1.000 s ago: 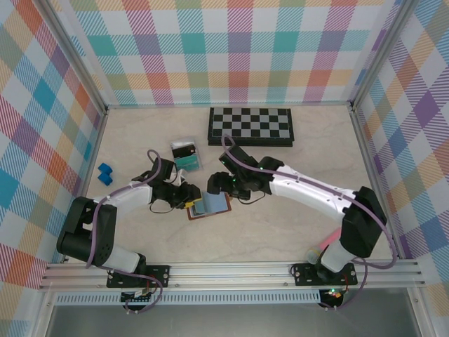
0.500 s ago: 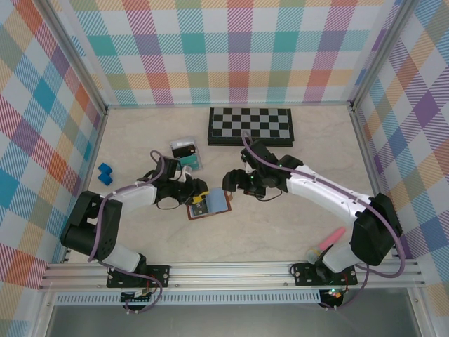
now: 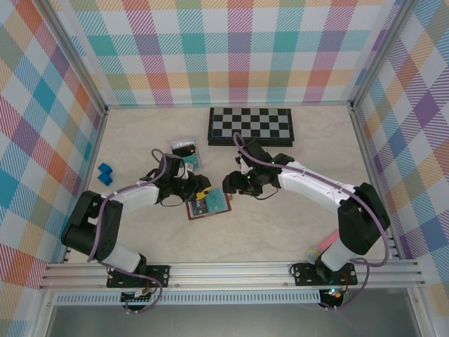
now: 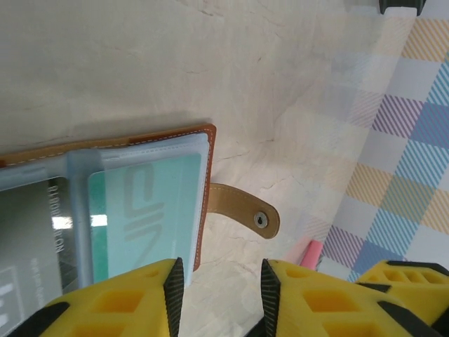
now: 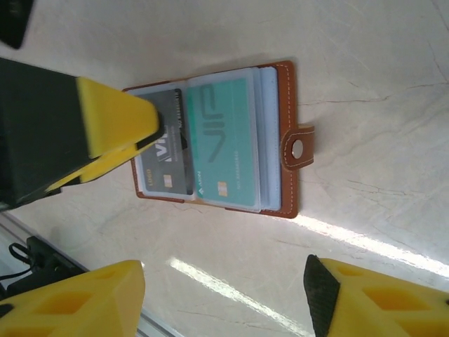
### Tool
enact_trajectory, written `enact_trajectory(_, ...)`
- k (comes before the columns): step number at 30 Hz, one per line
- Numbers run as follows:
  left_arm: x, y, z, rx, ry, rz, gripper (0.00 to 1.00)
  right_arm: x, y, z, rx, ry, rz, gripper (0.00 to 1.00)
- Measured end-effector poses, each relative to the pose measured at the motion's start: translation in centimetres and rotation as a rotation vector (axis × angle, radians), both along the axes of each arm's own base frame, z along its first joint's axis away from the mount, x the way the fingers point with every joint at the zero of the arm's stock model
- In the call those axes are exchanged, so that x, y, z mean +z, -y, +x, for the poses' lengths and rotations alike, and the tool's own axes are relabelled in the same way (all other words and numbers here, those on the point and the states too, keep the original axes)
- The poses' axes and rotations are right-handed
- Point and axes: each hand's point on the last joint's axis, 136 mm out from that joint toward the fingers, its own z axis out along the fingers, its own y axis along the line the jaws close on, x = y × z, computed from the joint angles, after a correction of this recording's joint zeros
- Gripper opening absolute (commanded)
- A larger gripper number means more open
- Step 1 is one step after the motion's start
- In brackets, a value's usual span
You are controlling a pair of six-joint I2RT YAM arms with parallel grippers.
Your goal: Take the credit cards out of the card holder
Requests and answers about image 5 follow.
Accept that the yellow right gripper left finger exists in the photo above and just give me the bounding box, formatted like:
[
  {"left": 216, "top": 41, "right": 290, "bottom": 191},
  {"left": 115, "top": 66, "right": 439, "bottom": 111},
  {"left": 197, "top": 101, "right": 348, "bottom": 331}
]
[{"left": 0, "top": 258, "right": 147, "bottom": 337}]

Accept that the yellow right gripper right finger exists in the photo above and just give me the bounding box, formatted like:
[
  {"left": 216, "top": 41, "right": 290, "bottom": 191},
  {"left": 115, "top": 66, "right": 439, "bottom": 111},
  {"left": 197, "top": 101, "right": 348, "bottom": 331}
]
[{"left": 303, "top": 253, "right": 449, "bottom": 337}]

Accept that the grey black VIP card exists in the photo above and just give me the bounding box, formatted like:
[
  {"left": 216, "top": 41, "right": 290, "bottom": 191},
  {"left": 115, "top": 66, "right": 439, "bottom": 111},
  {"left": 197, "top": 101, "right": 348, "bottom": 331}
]
[{"left": 138, "top": 87, "right": 194, "bottom": 197}]

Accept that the teal VIP card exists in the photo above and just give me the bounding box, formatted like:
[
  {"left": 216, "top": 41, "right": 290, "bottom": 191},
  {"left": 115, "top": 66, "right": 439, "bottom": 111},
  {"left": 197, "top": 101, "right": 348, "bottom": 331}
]
[{"left": 185, "top": 75, "right": 263, "bottom": 209}]

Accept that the brown leather card holder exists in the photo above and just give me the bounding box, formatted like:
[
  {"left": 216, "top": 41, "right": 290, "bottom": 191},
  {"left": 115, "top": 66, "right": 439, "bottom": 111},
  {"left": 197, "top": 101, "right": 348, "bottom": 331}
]
[{"left": 122, "top": 60, "right": 316, "bottom": 220}]

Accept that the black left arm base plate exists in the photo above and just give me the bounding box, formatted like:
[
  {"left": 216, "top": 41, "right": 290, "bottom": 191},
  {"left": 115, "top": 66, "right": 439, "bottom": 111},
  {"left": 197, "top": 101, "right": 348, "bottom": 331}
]
[{"left": 0, "top": 235, "right": 91, "bottom": 299}]

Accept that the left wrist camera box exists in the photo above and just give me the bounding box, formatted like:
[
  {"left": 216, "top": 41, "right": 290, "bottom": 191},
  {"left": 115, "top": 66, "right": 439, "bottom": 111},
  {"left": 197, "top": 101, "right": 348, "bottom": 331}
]
[{"left": 0, "top": 0, "right": 35, "bottom": 51}]

